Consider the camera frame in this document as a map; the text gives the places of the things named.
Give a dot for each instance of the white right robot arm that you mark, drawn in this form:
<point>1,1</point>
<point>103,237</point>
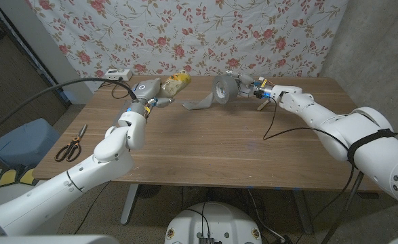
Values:
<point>320,115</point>

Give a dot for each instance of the floral backdrop cloth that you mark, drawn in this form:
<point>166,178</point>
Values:
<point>185,34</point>

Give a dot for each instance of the plastic drink bottle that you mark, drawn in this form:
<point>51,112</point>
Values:
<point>176,83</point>

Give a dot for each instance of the blue plastic bin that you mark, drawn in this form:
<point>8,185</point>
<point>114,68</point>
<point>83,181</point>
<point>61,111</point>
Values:
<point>22,142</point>

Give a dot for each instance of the small wooden maraca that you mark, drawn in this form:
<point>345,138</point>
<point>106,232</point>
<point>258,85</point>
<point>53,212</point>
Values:
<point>262,105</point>

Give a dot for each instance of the grey metal table leg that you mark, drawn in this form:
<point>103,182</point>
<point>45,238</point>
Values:
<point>302,213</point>
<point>129,206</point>

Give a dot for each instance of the grey duct tape roll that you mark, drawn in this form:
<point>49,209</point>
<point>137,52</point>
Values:
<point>231,88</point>

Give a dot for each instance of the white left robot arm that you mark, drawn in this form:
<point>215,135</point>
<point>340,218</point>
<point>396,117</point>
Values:
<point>49,196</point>

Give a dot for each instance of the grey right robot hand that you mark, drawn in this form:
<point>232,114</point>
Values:
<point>253,88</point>

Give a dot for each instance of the white power strip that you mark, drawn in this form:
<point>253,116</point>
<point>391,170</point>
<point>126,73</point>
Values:
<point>119,75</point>

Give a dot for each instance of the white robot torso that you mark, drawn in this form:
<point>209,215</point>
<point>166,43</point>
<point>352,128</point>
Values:
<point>232,223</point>

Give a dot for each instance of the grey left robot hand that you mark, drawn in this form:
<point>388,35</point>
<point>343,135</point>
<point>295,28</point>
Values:
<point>146,91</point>

